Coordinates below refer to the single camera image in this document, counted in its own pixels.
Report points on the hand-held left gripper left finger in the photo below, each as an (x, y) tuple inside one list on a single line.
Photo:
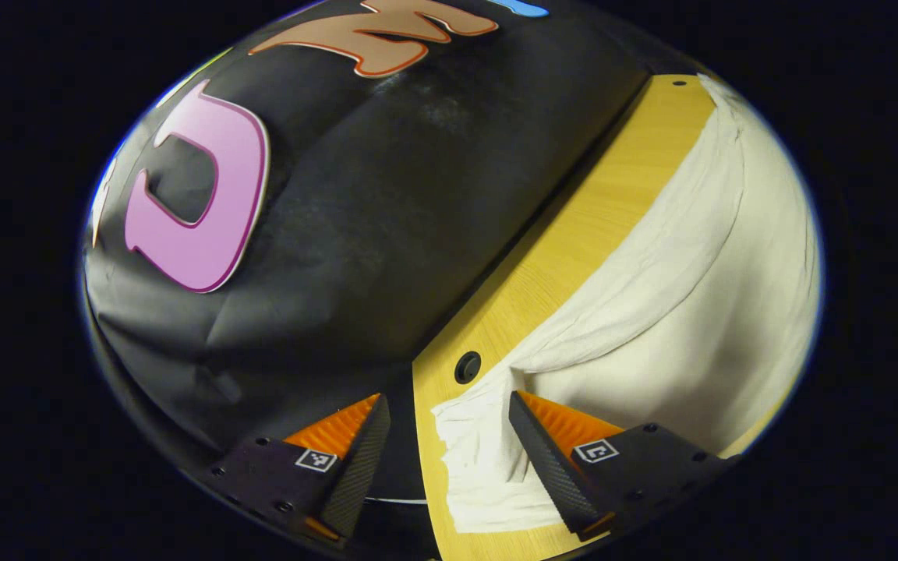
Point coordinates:
[(359, 475)]

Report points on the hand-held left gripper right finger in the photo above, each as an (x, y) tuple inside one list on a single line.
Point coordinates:
[(546, 467)]

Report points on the cream white jeans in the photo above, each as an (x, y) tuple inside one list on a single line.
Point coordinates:
[(691, 312)]

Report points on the black backdrop cloth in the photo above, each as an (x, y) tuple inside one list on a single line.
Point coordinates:
[(387, 195)]

